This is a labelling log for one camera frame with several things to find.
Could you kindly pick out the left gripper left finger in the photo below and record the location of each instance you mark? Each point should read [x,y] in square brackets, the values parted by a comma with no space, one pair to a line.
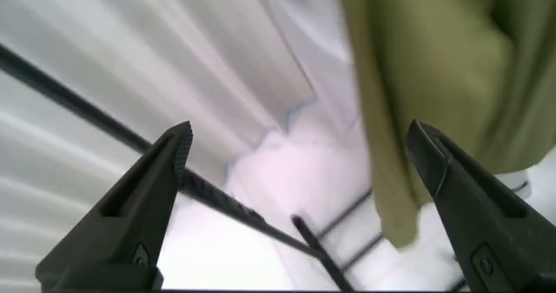
[130,223]

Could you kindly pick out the green garment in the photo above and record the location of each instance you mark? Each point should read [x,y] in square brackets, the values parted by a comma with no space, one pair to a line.
[434,67]

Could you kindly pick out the white curtain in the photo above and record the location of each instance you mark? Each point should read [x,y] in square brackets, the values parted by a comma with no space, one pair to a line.
[108,45]

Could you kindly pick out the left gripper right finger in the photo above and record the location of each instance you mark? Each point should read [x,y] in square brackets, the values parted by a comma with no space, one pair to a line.
[491,228]

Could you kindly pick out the black clothes rack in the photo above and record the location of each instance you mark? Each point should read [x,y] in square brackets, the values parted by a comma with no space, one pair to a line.
[65,95]

